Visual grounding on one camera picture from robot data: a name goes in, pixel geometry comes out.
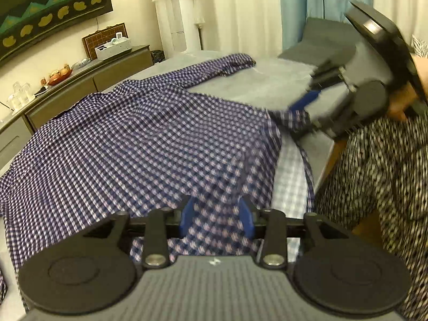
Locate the small orange jar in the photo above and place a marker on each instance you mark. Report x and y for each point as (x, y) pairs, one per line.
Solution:
(44, 83)

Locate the wooden framed grid board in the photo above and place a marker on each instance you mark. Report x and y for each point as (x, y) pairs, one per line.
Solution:
(90, 41)

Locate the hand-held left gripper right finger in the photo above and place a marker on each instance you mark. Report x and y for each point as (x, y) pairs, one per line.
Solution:
(245, 220)

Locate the person's right hand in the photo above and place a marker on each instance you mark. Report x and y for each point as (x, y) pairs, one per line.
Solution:
(399, 105)

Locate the blue plaid shirt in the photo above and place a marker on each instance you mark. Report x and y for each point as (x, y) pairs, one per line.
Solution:
(133, 147)

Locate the grey and brown sideboard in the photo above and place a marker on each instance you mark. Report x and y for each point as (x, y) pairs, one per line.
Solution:
(110, 77)

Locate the fruit bowl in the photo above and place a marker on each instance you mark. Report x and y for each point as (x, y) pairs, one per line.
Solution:
(60, 77)

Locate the black bag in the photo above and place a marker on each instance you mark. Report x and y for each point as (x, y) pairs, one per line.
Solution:
(157, 56)

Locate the grey organizer box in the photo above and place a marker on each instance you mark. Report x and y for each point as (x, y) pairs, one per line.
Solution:
(112, 52)

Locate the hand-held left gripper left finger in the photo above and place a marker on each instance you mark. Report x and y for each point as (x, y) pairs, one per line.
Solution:
(187, 217)

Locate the white lace curtain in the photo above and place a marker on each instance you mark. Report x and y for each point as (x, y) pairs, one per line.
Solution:
(177, 23)

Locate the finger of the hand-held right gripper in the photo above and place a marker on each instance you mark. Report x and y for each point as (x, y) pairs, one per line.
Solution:
(329, 125)
(306, 102)

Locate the dark patterned wall tapestry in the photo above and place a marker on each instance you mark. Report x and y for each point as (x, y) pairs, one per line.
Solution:
(40, 3)

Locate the glass cup set on tray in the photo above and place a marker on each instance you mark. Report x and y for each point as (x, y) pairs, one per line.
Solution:
(20, 95)

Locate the grey upholstered chair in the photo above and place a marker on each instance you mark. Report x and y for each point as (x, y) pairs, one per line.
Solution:
(321, 36)

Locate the black remote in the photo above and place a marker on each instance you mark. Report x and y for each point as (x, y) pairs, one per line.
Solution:
(41, 90)

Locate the person's patterned clothing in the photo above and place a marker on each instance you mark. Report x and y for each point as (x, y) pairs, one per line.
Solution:
(367, 174)

